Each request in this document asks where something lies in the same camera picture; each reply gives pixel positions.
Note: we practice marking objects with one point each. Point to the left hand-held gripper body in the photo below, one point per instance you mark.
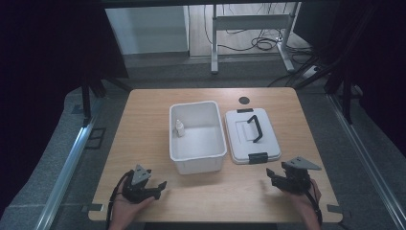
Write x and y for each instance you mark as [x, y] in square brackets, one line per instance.
[135, 190]

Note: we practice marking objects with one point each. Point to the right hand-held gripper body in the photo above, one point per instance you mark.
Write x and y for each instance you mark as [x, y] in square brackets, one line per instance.
[297, 180]

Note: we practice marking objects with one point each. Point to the person's left hand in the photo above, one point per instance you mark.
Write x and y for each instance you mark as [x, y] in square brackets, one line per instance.
[124, 212]

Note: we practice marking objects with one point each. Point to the person's right hand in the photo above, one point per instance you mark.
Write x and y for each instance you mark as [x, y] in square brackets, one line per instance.
[308, 207]

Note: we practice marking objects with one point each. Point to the white plastic storage box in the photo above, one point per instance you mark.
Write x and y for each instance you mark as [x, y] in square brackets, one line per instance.
[199, 143]

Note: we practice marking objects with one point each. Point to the small white bottle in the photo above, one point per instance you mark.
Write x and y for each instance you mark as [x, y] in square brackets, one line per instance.
[180, 129]

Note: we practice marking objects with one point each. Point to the black round table grommet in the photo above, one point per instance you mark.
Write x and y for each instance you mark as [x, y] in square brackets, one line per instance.
[244, 100]

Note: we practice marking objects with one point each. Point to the black metal stand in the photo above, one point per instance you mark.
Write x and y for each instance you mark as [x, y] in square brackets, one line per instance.
[346, 92]
[86, 99]

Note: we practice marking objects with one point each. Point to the white power strip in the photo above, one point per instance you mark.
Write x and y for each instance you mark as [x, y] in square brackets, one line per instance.
[310, 72]

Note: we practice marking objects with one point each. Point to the white panel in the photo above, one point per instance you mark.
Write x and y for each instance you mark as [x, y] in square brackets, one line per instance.
[146, 30]

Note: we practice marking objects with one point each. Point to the aluminium rail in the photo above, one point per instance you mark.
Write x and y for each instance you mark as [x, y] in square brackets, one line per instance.
[367, 159]
[67, 174]

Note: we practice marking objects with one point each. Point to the grey metal desk frame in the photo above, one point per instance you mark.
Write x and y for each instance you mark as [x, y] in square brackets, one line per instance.
[252, 22]

